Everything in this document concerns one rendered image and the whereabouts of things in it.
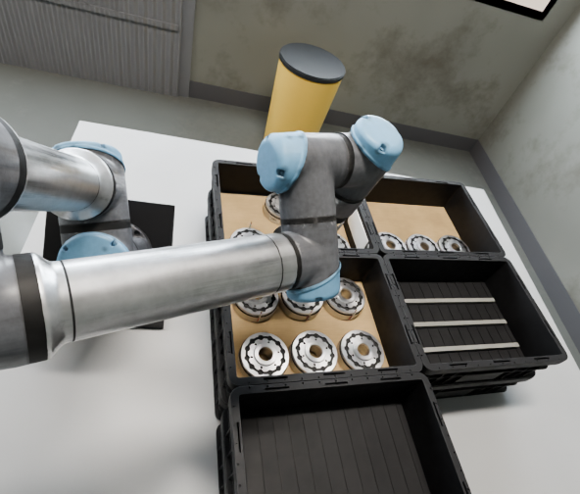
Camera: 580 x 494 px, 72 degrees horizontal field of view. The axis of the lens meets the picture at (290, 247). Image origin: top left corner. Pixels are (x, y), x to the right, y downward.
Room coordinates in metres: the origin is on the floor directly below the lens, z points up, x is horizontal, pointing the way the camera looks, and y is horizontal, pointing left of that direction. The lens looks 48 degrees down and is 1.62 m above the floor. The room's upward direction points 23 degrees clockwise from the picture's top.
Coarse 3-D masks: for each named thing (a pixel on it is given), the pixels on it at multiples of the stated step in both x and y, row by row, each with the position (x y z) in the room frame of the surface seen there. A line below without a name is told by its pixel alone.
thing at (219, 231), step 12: (216, 168) 0.77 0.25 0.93; (216, 180) 0.73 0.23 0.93; (216, 192) 0.69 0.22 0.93; (216, 204) 0.65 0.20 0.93; (216, 216) 0.62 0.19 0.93; (216, 228) 0.60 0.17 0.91; (372, 240) 0.74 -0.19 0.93; (348, 252) 0.67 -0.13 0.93; (360, 252) 0.69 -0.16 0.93; (372, 252) 0.71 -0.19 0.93
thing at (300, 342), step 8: (304, 336) 0.45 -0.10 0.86; (312, 336) 0.46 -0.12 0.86; (320, 336) 0.47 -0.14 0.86; (296, 344) 0.43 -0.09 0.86; (304, 344) 0.44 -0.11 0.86; (328, 344) 0.46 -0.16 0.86; (296, 352) 0.41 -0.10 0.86; (304, 352) 0.42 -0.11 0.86; (328, 352) 0.44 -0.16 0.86; (336, 352) 0.45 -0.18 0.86; (296, 360) 0.39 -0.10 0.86; (304, 360) 0.40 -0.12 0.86; (328, 360) 0.42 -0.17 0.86; (336, 360) 0.43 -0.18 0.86; (304, 368) 0.38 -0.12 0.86; (312, 368) 0.39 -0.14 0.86; (320, 368) 0.40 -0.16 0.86; (328, 368) 0.41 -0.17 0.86
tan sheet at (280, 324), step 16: (240, 320) 0.45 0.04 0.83; (272, 320) 0.48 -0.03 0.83; (288, 320) 0.50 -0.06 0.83; (320, 320) 0.53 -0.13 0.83; (336, 320) 0.55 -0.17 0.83; (352, 320) 0.57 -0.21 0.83; (368, 320) 0.58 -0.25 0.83; (240, 336) 0.41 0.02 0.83; (288, 336) 0.46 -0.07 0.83; (336, 336) 0.50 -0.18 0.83; (288, 368) 0.39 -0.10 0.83; (336, 368) 0.43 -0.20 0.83
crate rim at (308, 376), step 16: (352, 256) 0.68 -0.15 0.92; (368, 256) 0.69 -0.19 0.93; (384, 272) 0.66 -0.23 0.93; (400, 304) 0.58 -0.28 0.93; (224, 320) 0.38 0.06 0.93; (400, 320) 0.54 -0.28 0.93; (224, 336) 0.35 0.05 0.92; (224, 352) 0.33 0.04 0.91; (416, 352) 0.48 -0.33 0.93; (384, 368) 0.42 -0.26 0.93; (400, 368) 0.43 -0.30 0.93; (416, 368) 0.45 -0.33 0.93; (240, 384) 0.27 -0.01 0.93; (256, 384) 0.29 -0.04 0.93
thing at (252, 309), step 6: (276, 294) 0.53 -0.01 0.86; (270, 300) 0.51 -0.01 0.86; (276, 300) 0.51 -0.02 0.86; (240, 306) 0.46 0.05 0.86; (246, 306) 0.47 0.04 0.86; (252, 306) 0.47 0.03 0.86; (258, 306) 0.48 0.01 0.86; (264, 306) 0.48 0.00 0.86; (270, 306) 0.49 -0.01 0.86; (246, 312) 0.46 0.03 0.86; (252, 312) 0.46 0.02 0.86; (258, 312) 0.47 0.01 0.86; (264, 312) 0.47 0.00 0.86; (270, 312) 0.48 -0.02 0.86
